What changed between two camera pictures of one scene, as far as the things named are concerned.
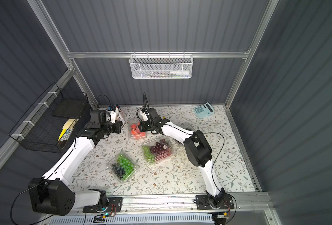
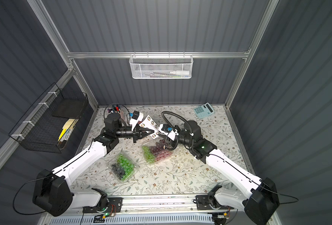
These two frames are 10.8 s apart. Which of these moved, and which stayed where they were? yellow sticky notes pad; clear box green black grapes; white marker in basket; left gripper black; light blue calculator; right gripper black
Moved: left gripper black; right gripper black
Stayed: yellow sticky notes pad; clear box green black grapes; white marker in basket; light blue calculator
